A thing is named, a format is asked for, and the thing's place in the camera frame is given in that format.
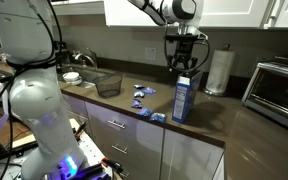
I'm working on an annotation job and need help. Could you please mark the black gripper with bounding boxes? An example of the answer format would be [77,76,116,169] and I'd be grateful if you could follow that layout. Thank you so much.
[165,34,199,72]

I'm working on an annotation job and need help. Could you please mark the blue cardboard snack box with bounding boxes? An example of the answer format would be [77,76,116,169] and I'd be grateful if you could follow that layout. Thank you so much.
[171,69,204,125]

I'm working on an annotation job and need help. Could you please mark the white paper towel roll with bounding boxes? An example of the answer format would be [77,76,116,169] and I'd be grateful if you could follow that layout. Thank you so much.
[205,49,237,94]

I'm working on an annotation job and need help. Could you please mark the white upper cabinet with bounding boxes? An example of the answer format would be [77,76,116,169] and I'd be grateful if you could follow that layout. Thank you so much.
[50,0,288,30]

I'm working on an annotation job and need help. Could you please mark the grey lower cabinet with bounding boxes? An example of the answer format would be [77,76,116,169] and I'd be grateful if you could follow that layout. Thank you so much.
[62,93,226,180]

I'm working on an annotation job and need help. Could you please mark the silver toaster oven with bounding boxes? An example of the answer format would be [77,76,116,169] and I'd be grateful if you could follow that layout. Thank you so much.
[241,55,288,136]

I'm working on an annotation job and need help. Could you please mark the steel kitchen faucet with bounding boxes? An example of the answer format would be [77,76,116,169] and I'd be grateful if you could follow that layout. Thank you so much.
[72,48,99,70]

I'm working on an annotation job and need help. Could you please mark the steel kitchen sink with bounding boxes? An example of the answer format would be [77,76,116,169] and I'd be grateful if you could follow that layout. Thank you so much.
[62,64,102,85]

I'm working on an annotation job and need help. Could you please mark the white bowl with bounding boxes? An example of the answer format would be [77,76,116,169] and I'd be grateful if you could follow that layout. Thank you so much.
[62,71,83,86]

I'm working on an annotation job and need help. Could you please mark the black coffee machine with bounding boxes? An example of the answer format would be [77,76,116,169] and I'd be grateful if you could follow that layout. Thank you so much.
[55,41,73,66]

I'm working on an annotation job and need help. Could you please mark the red black pliers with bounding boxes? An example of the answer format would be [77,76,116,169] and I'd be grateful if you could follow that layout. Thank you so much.
[100,157,124,174]

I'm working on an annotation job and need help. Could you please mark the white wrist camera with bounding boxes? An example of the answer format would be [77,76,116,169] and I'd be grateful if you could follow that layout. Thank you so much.
[197,31,209,42]

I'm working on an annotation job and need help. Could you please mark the white wall outlet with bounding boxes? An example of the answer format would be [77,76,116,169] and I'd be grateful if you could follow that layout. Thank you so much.
[144,46,157,61]

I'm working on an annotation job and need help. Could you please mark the black wire mesh basket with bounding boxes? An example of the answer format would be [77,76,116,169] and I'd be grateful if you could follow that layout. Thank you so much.
[93,74,123,98]

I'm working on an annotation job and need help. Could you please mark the silver drawer handle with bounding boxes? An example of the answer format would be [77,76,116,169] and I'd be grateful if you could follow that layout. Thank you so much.
[107,119,127,130]
[111,143,129,155]

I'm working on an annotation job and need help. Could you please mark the silver cabinet door handle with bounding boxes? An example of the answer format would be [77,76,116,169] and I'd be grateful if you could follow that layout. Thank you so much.
[259,0,278,29]

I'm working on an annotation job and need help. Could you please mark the perforated robot mount table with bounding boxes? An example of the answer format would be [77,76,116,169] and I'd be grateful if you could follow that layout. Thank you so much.
[0,118,115,180]

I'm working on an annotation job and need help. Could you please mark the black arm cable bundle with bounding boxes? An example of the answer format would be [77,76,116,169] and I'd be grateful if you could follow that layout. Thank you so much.
[0,0,63,180]

